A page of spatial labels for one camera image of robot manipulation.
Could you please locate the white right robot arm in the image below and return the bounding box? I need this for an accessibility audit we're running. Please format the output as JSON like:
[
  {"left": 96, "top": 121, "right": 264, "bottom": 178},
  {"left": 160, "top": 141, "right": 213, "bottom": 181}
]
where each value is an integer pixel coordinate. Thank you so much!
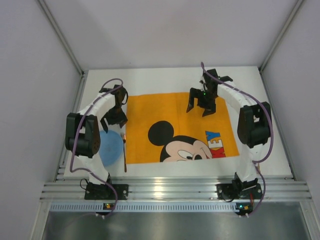
[{"left": 193, "top": 69, "right": 274, "bottom": 183}]

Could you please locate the orange Mickey Mouse placemat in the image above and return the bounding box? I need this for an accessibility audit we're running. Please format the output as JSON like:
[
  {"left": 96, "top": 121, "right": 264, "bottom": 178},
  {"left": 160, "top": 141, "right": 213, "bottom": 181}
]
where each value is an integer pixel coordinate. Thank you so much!
[{"left": 126, "top": 92, "right": 239, "bottom": 164}]

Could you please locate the blue plate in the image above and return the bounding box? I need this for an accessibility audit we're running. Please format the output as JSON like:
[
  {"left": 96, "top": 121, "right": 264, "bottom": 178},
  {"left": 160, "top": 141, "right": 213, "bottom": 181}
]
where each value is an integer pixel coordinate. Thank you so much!
[{"left": 98, "top": 130, "right": 124, "bottom": 168}]

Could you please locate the rose gold fork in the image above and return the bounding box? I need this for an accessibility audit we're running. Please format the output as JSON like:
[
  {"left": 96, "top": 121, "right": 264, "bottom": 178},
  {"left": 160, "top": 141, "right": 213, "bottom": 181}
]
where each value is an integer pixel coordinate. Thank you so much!
[{"left": 120, "top": 132, "right": 127, "bottom": 173}]

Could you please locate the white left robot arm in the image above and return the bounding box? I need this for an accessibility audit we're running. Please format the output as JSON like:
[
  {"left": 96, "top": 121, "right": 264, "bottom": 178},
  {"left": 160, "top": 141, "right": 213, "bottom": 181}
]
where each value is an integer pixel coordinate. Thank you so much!
[{"left": 65, "top": 84, "right": 208, "bottom": 186}]

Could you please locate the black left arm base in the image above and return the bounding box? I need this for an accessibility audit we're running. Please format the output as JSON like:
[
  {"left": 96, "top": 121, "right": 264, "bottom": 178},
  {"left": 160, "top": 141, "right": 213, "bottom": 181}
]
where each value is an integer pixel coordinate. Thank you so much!
[{"left": 79, "top": 177, "right": 129, "bottom": 200}]

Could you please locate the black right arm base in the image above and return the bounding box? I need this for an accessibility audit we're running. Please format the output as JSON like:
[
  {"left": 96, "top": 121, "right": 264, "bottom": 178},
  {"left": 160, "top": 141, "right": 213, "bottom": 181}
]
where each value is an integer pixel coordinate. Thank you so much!
[{"left": 216, "top": 173, "right": 263, "bottom": 202}]

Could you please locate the aluminium front rail frame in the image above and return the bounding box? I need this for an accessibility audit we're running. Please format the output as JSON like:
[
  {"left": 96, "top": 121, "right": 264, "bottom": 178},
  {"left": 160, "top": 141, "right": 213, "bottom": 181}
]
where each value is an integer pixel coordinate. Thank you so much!
[{"left": 40, "top": 177, "right": 312, "bottom": 203}]

